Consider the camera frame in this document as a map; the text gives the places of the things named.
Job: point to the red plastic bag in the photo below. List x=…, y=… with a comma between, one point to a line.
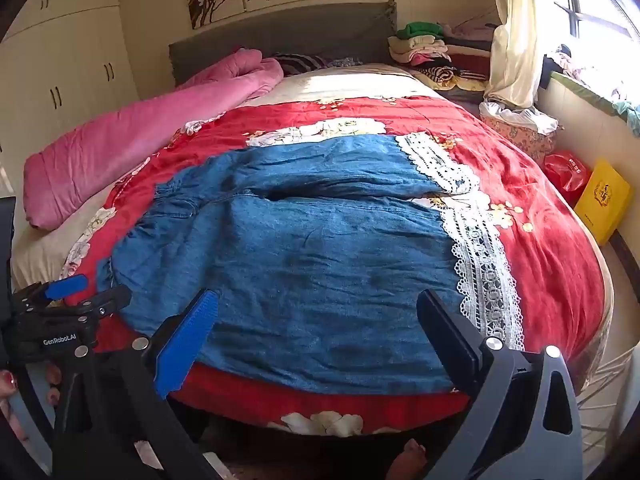
x=567, y=172

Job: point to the yellow box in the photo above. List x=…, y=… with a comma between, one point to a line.
x=602, y=200

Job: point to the cream wardrobe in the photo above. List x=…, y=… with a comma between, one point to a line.
x=65, y=75

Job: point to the beige bed sheet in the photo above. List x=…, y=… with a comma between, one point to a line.
x=350, y=82

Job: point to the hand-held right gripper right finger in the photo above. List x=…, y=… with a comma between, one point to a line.
x=447, y=340

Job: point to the grey bed headboard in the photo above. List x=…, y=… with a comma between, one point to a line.
x=300, y=35

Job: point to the person's left hand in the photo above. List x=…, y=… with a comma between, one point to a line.
x=54, y=375

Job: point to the blue denim pants lace hem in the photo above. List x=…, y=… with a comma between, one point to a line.
x=310, y=270

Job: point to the pile of folded clothes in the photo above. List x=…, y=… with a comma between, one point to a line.
x=430, y=52

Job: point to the floral storage box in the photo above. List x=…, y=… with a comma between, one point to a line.
x=525, y=142

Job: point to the white cloth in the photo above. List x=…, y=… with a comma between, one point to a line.
x=520, y=115

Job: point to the red floral blanket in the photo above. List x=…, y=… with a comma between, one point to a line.
x=540, y=260

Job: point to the clothes on windowsill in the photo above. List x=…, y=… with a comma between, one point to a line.
x=600, y=85

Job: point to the striped pillow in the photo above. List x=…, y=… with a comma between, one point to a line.
x=300, y=63

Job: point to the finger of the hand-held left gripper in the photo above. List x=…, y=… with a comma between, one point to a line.
x=67, y=287
x=110, y=300

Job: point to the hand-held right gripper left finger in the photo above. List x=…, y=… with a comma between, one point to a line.
x=185, y=345

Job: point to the pink quilt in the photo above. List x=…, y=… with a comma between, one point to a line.
x=125, y=145

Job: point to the cream curtain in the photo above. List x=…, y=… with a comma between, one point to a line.
x=515, y=35

